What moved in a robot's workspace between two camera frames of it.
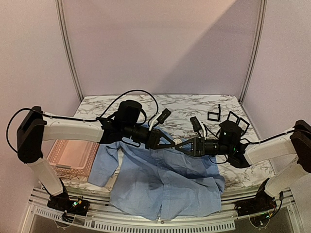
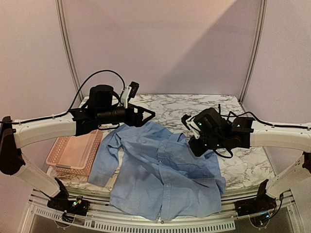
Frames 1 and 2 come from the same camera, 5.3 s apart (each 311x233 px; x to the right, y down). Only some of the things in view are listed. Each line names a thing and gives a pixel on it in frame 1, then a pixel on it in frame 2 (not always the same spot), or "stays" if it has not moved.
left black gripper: (154, 140) → (138, 121)
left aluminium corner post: (69, 49) stays
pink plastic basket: (73, 157) stays
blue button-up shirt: (157, 184) stays
